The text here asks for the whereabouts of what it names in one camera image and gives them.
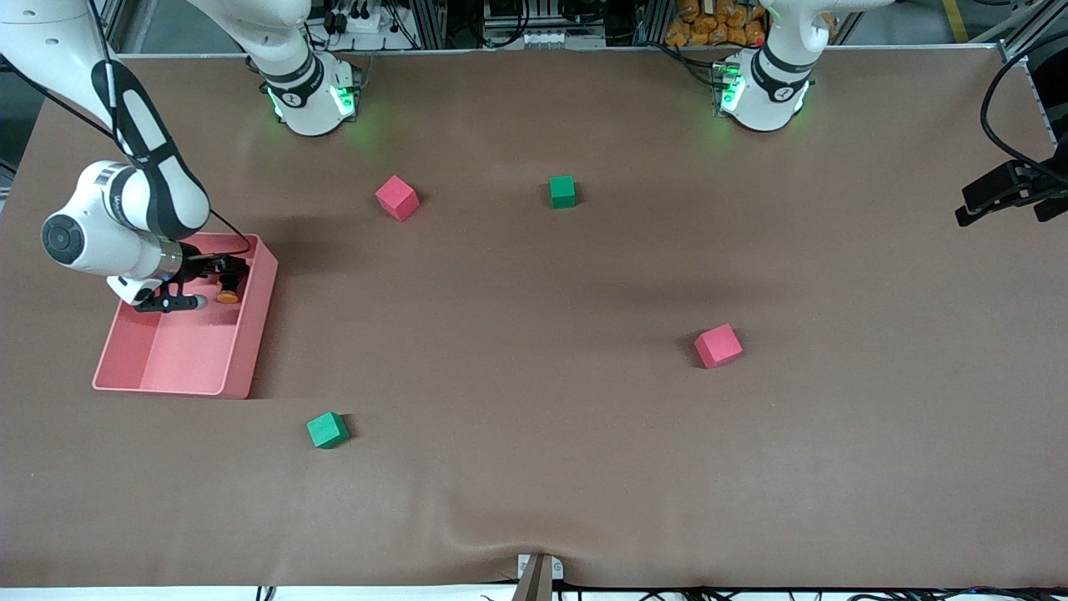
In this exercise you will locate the green foam cube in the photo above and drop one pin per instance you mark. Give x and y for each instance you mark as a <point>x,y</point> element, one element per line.
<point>327,431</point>
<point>562,192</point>

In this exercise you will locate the yellow mushroom push button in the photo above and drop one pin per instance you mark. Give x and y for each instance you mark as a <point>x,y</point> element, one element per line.
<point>227,296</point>

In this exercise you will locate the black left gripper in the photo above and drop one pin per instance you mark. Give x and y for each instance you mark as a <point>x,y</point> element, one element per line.
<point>1025,180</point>

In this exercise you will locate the orange packaged items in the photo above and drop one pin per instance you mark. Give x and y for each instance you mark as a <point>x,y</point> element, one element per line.
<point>709,25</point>

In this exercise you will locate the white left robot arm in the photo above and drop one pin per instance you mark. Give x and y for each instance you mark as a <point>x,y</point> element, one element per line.
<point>763,104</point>

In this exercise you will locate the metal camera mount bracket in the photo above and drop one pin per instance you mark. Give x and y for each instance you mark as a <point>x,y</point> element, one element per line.
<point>539,576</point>

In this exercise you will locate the aluminium frame rail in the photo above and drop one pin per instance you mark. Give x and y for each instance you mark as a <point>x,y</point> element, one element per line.
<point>1020,42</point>

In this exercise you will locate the pink plastic bin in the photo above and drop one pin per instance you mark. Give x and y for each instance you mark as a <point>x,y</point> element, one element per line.
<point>192,351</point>

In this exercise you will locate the brown table cover sheet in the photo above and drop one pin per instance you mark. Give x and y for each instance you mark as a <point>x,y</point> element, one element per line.
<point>534,467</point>

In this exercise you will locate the aluminium frame upright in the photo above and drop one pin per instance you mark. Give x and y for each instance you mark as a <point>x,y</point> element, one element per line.
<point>652,21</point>
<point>430,23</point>

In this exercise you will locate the pink foam cube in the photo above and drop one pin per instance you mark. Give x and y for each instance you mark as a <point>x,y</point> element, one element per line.
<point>717,346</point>
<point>397,199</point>

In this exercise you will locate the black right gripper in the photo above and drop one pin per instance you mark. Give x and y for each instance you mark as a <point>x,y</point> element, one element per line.
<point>206,268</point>

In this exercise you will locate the white power strip with plugs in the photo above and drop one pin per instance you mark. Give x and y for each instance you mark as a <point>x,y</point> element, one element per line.
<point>357,18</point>

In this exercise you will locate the white terminal strip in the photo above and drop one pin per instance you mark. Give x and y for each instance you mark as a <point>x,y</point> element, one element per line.
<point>544,38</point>

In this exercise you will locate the aluminium frame beams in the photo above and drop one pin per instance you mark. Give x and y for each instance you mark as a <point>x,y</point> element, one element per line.
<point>125,25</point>

